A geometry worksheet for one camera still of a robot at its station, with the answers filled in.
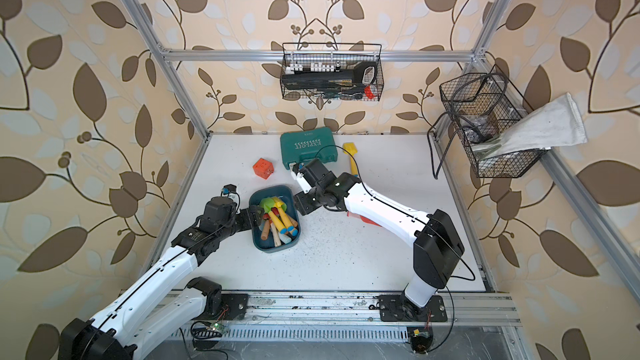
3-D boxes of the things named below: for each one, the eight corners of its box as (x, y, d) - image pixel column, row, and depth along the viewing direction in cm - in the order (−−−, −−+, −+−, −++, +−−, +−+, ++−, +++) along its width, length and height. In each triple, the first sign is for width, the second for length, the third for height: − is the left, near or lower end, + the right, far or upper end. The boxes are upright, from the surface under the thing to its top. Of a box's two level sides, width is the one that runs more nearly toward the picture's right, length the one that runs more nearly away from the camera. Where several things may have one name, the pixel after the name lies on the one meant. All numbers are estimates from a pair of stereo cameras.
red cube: (254, 173, 108) (251, 166, 104) (263, 164, 111) (261, 156, 107) (266, 180, 105) (263, 173, 101) (275, 170, 109) (273, 163, 105)
